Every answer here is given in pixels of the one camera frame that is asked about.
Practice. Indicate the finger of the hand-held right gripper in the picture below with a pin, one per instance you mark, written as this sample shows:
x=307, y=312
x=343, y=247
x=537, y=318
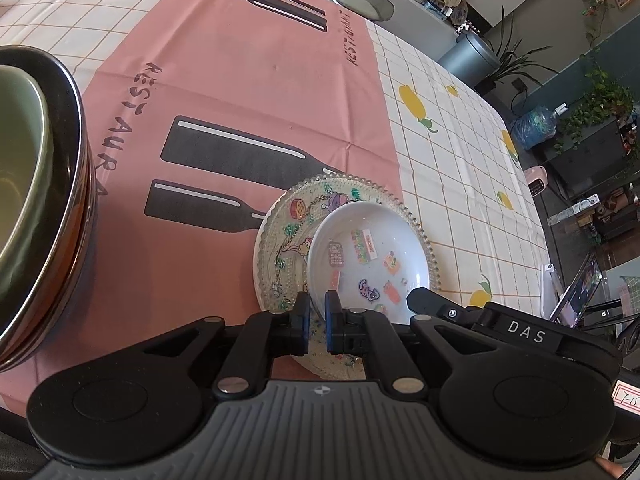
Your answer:
x=440, y=307

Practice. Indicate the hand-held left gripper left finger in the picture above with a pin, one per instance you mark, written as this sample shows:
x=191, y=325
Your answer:
x=303, y=321

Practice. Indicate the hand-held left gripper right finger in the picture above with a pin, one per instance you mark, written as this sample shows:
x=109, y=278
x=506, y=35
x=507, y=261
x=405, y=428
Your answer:
x=330, y=321

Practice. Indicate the clear glass beaded plate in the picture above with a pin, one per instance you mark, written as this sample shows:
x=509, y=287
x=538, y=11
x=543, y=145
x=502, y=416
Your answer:
x=285, y=250

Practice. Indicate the small white sticker dish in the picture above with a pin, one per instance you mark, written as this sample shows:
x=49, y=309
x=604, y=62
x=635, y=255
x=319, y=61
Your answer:
x=370, y=255

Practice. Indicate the stainless steel bowl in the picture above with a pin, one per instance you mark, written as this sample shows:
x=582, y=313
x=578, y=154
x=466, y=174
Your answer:
x=65, y=210

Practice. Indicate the green ceramic bowl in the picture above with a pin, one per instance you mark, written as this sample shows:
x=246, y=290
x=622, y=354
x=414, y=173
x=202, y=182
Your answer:
x=20, y=185

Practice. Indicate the laptop screen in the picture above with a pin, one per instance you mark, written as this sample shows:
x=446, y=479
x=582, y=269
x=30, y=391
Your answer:
x=577, y=292

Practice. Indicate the small pink heater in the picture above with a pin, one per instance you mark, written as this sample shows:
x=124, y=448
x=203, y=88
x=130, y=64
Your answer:
x=537, y=182

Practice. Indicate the lemon print checked tablecloth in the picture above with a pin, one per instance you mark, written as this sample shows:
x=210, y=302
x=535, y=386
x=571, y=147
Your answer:
x=450, y=125

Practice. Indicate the dark low cabinet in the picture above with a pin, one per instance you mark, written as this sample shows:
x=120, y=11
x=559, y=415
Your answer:
x=595, y=160

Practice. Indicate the blue water jug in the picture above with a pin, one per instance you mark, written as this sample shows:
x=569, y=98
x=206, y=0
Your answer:
x=534, y=127

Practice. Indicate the pink printed placemat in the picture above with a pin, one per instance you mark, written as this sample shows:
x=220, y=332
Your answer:
x=240, y=90

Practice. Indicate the grey round trash can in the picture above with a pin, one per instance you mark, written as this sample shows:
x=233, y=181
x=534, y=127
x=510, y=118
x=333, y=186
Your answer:
x=467, y=60

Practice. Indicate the green potted plant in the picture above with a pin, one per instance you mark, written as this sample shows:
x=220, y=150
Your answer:
x=595, y=95

